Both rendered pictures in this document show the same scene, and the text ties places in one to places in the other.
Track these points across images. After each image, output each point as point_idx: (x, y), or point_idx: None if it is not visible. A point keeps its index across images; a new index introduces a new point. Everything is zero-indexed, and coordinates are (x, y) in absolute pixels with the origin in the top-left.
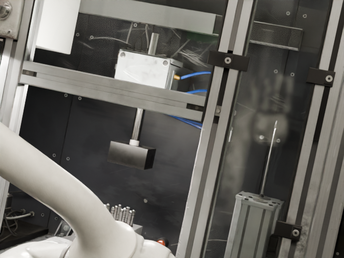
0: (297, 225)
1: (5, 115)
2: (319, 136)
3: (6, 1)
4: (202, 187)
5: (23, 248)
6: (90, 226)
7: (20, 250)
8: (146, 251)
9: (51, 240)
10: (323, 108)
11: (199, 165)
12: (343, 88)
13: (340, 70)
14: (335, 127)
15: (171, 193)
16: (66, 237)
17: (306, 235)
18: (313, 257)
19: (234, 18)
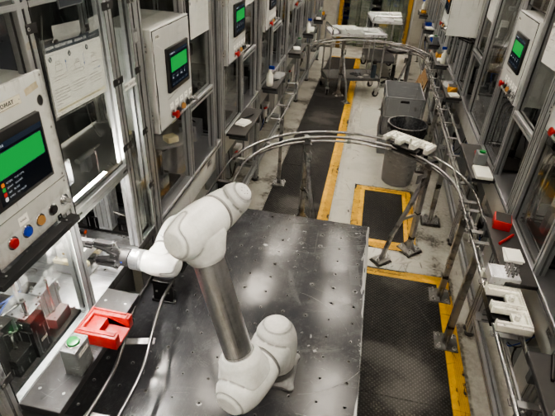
0: (152, 180)
1: (79, 239)
2: (149, 149)
3: (64, 194)
4: (134, 194)
5: (163, 255)
6: None
7: (165, 256)
8: None
9: (140, 252)
10: (147, 140)
11: (131, 188)
12: (149, 130)
13: (147, 125)
14: (150, 144)
15: None
16: (124, 251)
17: (154, 181)
18: (156, 185)
19: (124, 130)
